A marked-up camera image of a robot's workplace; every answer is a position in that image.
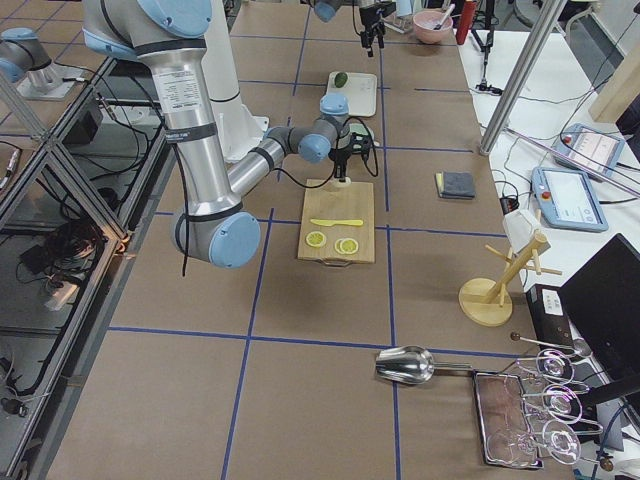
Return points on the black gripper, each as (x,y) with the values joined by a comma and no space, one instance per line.
(341,157)
(370,26)

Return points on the light green bowl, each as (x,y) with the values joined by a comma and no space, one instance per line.
(361,132)

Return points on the pink bowl with ice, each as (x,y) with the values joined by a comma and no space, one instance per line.
(429,28)

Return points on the bamboo cutting board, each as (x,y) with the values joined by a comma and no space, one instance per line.
(356,202)

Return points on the yellow plastic knife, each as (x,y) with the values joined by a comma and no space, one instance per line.
(338,222)

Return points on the green avocado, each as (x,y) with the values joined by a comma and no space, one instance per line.
(340,79)

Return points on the cream bear tray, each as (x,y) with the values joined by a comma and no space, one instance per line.
(360,92)

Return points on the lemon slice top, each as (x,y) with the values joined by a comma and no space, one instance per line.
(315,239)

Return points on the red bottle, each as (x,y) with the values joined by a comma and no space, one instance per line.
(466,20)

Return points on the grey yellow sponge cloth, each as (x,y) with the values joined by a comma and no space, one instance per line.
(455,185)

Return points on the black tripod stick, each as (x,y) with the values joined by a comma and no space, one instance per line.
(485,47)

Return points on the wooden mug tree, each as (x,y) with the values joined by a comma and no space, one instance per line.
(487,302)

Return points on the metal scoop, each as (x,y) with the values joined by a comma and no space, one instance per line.
(412,365)

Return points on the blue teach pendant near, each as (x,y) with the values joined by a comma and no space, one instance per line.
(567,200)

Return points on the blue teach pendant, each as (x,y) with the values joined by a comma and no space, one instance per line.
(585,148)
(567,200)

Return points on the blue teach pendant far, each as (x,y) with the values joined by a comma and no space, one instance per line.
(585,148)

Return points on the black laptop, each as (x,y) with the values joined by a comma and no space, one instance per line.
(602,301)

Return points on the metal tray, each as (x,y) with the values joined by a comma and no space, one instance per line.
(503,426)

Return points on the aluminium frame post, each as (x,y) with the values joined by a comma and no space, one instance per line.
(529,55)

